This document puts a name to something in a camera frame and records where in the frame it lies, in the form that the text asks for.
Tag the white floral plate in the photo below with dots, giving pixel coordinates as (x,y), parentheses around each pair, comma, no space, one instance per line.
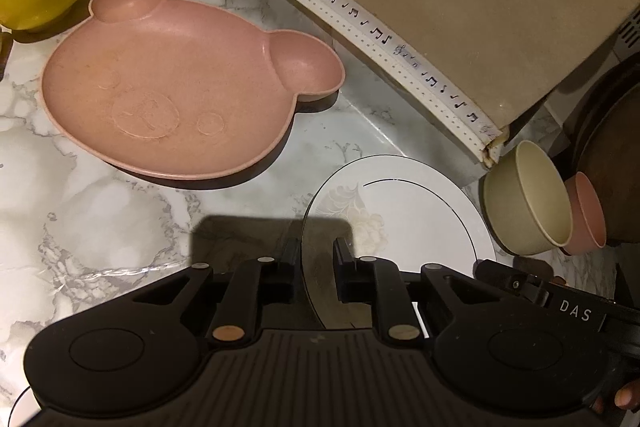
(415,207)

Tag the pink bear-shaped plate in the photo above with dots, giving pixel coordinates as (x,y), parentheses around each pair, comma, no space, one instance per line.
(190,72)

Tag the beige box with music-note trim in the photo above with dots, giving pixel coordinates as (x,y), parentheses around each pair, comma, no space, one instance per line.
(350,14)

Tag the person's right hand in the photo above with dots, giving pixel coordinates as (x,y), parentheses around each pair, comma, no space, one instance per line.
(625,399)

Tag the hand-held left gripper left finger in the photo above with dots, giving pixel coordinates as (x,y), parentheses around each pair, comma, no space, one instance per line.
(292,272)

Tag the beige-green cup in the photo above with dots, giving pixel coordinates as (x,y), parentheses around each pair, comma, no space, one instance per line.
(510,212)

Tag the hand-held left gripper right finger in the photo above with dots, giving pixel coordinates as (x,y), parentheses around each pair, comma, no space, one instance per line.
(342,274)

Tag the round wooden board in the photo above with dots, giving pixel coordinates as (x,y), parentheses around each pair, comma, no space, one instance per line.
(620,167)

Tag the pink bowl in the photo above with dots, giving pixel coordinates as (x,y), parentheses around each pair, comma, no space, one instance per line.
(582,227)

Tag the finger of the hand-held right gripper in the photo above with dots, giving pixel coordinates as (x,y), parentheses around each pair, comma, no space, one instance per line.
(515,282)

